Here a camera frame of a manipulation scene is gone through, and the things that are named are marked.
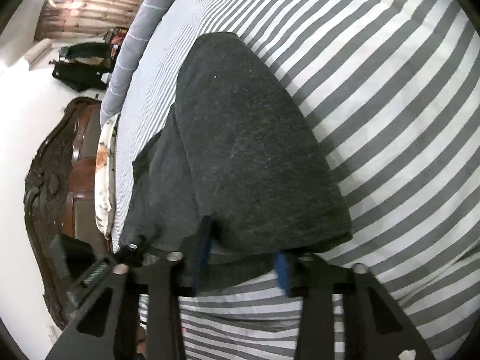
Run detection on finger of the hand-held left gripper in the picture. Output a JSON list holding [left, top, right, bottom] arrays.
[[120, 234, 151, 267]]

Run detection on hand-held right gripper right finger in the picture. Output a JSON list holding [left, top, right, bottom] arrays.
[[274, 253, 437, 360]]

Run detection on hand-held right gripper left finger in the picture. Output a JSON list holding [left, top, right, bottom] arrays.
[[45, 215, 212, 360]]

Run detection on dark grey pants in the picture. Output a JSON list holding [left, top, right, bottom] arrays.
[[120, 32, 354, 293]]

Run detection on floral pillow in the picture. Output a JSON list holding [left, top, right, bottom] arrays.
[[94, 114, 119, 239]]

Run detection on carved wooden headboard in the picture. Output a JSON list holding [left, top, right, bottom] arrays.
[[24, 97, 113, 332]]

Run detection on black coat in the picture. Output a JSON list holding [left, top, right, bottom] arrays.
[[52, 59, 110, 93]]

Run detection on rolled grey checked duvet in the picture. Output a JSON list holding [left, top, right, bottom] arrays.
[[99, 0, 196, 128]]

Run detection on green grey coat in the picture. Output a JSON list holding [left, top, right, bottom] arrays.
[[60, 42, 118, 67]]

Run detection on white air conditioner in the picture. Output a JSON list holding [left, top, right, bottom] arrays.
[[20, 39, 53, 70]]

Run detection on pink patterned curtain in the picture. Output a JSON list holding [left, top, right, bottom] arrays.
[[34, 0, 159, 42]]

